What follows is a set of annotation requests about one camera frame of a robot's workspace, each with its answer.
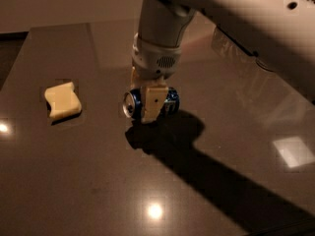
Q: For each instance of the blue pepsi can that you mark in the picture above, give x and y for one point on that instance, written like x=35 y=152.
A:
x=132 y=104

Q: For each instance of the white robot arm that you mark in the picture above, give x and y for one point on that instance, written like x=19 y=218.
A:
x=279 y=34

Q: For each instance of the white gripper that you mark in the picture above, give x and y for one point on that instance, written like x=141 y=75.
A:
x=154 y=63

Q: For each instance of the yellow sponge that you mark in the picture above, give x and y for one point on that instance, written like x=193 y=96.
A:
x=63 y=101

